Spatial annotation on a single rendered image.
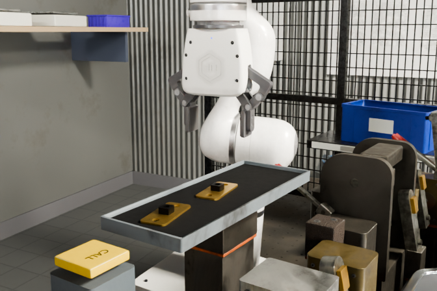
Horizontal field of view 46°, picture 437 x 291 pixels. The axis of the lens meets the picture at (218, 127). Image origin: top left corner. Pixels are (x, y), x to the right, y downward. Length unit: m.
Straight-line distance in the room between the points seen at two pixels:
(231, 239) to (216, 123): 0.46
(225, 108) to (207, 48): 0.44
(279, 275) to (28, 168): 3.40
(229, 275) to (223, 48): 0.34
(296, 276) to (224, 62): 0.31
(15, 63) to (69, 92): 0.56
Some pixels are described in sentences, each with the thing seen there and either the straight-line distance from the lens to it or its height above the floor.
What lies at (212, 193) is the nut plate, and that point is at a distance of 0.80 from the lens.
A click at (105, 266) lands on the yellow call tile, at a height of 1.16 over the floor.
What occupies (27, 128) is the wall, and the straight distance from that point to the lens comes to 3.92.
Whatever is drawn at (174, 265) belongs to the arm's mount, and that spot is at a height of 0.80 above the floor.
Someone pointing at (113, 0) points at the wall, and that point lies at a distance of 4.61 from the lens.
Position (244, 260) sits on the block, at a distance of 0.84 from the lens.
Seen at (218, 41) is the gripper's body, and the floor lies 1.39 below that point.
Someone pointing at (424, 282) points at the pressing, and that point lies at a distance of 0.95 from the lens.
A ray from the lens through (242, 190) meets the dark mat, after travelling 0.82.
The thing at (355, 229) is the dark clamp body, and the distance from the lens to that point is 0.91.
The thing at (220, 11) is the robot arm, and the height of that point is 1.44.
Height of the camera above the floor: 1.41
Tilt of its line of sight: 11 degrees down
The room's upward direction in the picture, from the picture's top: straight up
